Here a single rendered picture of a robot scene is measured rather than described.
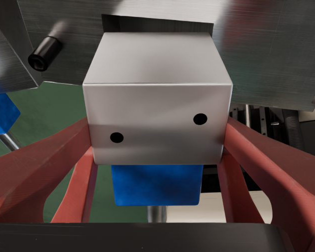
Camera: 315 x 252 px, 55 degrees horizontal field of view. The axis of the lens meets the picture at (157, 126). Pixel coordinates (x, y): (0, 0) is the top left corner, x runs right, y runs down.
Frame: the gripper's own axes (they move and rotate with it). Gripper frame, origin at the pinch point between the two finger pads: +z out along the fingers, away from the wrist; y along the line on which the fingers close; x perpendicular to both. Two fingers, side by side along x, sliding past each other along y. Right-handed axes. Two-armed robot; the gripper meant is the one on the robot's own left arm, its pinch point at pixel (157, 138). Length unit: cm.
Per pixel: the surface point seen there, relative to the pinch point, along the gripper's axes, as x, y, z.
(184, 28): -2.1, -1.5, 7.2
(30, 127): 90, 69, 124
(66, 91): 62, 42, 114
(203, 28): -2.2, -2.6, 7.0
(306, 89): -0.2, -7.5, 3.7
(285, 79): -0.7, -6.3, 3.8
